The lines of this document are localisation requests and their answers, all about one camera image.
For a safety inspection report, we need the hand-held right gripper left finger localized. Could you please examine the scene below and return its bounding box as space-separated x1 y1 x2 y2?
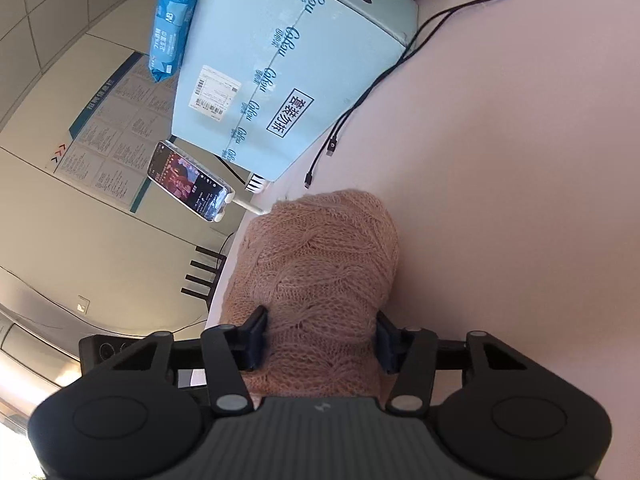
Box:
97 306 269 415

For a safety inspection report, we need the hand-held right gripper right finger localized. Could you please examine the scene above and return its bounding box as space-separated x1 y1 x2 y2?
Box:
376 310 551 415

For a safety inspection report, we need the pink knit sweater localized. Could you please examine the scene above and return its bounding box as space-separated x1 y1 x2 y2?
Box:
220 189 401 406

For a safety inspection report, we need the black chair backrest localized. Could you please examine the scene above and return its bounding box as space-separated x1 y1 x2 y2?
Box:
180 245 228 303

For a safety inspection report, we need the white phone stand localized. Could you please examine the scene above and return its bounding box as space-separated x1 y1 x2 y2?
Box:
220 192 263 216

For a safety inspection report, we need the smartphone with lit screen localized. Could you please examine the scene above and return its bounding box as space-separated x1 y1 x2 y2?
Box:
148 140 235 223

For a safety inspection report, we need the large light blue cardboard box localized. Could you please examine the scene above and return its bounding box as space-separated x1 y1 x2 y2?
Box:
171 0 420 183

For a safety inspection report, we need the blue tissue packet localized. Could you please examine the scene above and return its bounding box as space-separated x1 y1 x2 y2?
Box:
148 0 211 83

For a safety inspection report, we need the wall poster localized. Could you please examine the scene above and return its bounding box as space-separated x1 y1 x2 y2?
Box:
47 52 176 213

